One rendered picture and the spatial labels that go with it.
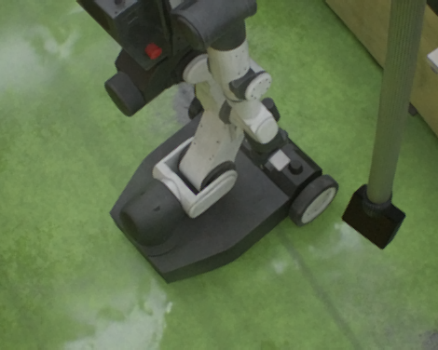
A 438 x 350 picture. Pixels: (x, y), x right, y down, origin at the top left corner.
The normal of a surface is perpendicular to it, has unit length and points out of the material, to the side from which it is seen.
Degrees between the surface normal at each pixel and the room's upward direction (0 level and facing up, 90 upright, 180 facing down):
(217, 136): 60
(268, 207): 0
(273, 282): 0
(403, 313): 0
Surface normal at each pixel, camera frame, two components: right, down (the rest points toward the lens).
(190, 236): -0.08, -0.43
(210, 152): -0.70, 0.31
